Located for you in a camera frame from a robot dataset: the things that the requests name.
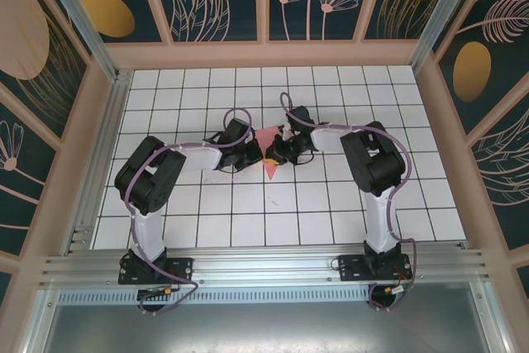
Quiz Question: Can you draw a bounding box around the pink paper sheet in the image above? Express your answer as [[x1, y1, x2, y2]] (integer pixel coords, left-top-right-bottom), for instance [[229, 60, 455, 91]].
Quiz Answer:
[[254, 125, 286, 183]]

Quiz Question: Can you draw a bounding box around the grey sheet metal panel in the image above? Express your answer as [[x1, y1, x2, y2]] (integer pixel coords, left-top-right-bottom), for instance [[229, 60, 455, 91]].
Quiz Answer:
[[32, 280, 510, 353]]

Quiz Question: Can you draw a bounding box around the long aluminium frame rail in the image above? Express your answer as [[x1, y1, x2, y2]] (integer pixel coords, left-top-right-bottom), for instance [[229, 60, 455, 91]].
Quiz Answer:
[[39, 247, 495, 288]]

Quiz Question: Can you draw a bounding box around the aluminium side rail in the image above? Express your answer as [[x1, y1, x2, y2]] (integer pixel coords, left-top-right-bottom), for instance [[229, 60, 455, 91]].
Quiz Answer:
[[64, 70, 134, 255]]

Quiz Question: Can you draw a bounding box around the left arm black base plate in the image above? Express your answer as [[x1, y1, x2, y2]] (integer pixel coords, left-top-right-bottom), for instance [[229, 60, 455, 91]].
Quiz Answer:
[[118, 256, 194, 286]]

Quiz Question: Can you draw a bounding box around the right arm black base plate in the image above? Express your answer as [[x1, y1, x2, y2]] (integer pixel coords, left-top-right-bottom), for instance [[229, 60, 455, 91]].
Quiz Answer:
[[337, 253, 414, 284]]

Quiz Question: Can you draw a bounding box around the slotted metal cable duct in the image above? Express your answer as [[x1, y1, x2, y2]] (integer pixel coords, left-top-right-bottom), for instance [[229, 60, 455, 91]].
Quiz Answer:
[[57, 289, 373, 305]]

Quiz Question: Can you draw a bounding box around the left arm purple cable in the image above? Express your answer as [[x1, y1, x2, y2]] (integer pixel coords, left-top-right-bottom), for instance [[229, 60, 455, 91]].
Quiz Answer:
[[122, 107, 253, 317]]

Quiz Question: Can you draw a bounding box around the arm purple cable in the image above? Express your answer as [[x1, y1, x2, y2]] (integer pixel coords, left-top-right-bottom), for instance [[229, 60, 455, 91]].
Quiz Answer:
[[279, 92, 417, 313], [122, 107, 253, 317]]

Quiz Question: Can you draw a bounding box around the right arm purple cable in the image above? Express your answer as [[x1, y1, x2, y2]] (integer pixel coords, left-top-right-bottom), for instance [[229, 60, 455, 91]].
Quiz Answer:
[[279, 92, 417, 313]]

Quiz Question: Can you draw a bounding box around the aluminium corner post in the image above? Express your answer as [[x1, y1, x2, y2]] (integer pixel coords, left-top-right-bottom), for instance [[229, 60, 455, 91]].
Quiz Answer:
[[411, 0, 487, 75], [35, 0, 121, 81]]

